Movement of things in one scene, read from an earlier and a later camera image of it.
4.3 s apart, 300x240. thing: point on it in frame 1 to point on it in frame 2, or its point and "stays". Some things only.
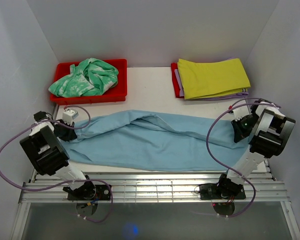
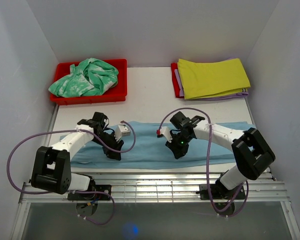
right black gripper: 239,133 to 178,152
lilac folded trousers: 181,90 stays
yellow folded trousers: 200,80 stays
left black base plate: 89,191 stays
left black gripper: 71,135 to 112,154
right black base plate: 215,192 stays
